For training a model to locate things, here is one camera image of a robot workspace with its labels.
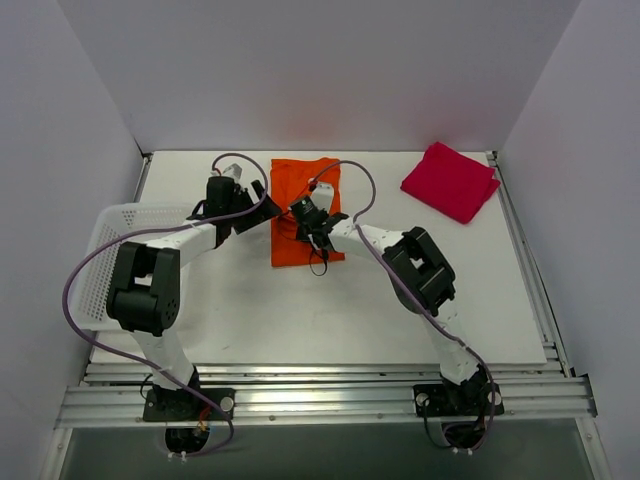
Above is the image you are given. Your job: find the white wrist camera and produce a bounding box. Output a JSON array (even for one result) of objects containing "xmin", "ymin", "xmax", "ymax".
[
  {"xmin": 211, "ymin": 163, "xmax": 243, "ymax": 183},
  {"xmin": 309, "ymin": 182, "xmax": 335, "ymax": 212}
]

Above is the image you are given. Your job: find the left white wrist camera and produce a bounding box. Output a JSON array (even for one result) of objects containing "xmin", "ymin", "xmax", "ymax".
[{"xmin": 211, "ymin": 163, "xmax": 243, "ymax": 183}]

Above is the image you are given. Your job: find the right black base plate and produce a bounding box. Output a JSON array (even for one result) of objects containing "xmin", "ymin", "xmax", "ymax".
[{"xmin": 412, "ymin": 382, "xmax": 491, "ymax": 418}]

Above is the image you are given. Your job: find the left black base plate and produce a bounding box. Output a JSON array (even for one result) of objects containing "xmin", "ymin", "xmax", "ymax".
[{"xmin": 142, "ymin": 387, "xmax": 236, "ymax": 423}]

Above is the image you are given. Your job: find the aluminium rail frame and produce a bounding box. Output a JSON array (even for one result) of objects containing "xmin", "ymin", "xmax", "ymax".
[{"xmin": 39, "ymin": 149, "xmax": 609, "ymax": 480}]

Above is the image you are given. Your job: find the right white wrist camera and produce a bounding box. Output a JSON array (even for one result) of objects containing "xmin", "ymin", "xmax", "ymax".
[{"xmin": 309, "ymin": 182, "xmax": 335, "ymax": 212}]

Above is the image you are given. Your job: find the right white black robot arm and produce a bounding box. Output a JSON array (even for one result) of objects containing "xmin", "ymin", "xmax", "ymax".
[{"xmin": 289, "ymin": 196, "xmax": 495, "ymax": 413}]

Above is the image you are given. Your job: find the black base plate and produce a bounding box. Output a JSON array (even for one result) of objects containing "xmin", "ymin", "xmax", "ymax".
[
  {"xmin": 412, "ymin": 382, "xmax": 491, "ymax": 418},
  {"xmin": 142, "ymin": 387, "xmax": 236, "ymax": 423}
]

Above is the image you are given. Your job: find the folded magenta t-shirt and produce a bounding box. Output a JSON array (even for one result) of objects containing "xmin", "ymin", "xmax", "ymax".
[{"xmin": 400, "ymin": 142, "xmax": 501, "ymax": 225}]

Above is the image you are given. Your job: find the thin black cable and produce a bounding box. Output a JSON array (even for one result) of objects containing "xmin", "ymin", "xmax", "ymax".
[{"xmin": 277, "ymin": 207, "xmax": 331, "ymax": 277}]

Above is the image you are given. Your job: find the white perforated plastic basket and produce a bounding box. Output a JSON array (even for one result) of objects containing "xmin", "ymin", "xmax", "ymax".
[{"xmin": 69, "ymin": 202, "xmax": 191, "ymax": 332}]

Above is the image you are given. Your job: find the orange t-shirt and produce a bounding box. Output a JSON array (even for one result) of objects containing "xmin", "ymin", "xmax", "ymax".
[{"xmin": 270, "ymin": 157, "xmax": 337, "ymax": 268}]

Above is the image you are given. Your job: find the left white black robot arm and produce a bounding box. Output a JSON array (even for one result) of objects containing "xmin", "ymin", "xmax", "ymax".
[{"xmin": 106, "ymin": 173, "xmax": 281, "ymax": 419}]

